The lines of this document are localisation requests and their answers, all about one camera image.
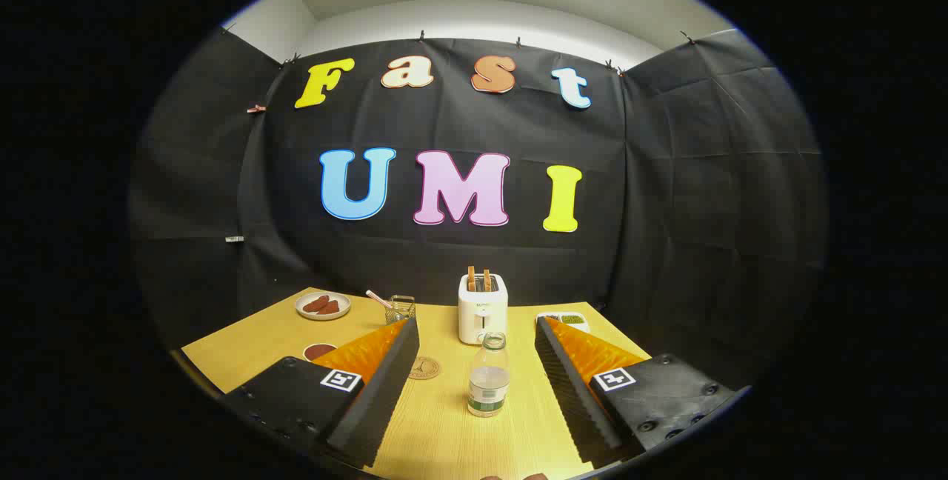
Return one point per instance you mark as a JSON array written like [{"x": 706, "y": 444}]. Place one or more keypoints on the white round plate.
[{"x": 323, "y": 317}]

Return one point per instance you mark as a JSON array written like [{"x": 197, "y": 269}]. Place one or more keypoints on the round wooden coaster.
[{"x": 425, "y": 368}]

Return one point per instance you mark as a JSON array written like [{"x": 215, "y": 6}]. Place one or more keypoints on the clear plastic juice bottle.
[{"x": 489, "y": 384}]

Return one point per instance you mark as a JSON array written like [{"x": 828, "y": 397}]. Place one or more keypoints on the red striped straw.
[{"x": 378, "y": 298}]

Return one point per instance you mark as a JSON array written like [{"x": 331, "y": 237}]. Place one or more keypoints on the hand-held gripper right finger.
[{"x": 570, "y": 398}]

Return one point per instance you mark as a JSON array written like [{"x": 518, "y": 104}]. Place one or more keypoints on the black backdrop cloth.
[{"x": 666, "y": 206}]

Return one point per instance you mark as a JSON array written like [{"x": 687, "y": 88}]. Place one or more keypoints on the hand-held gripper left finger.
[{"x": 378, "y": 391}]

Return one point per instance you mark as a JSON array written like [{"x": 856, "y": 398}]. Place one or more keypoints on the red-brown food piece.
[
  {"x": 330, "y": 308},
  {"x": 315, "y": 304}
]

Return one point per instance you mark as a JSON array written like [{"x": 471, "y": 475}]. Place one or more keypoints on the wooden table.
[{"x": 452, "y": 443}]

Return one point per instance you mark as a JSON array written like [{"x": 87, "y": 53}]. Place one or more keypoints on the white dish with green food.
[{"x": 570, "y": 319}]

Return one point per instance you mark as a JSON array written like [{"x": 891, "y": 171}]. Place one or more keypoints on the white toaster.
[{"x": 481, "y": 317}]

